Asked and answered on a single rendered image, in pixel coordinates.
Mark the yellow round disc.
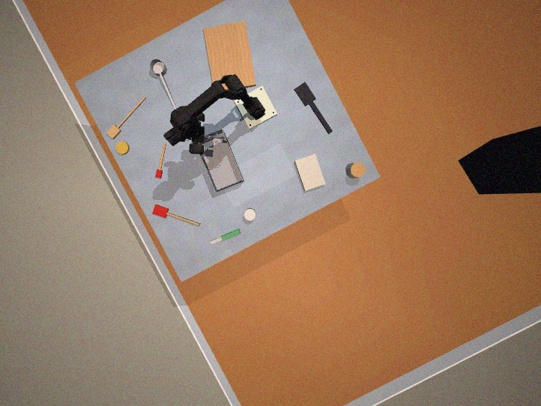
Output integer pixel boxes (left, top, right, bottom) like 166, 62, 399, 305
116, 142, 130, 154

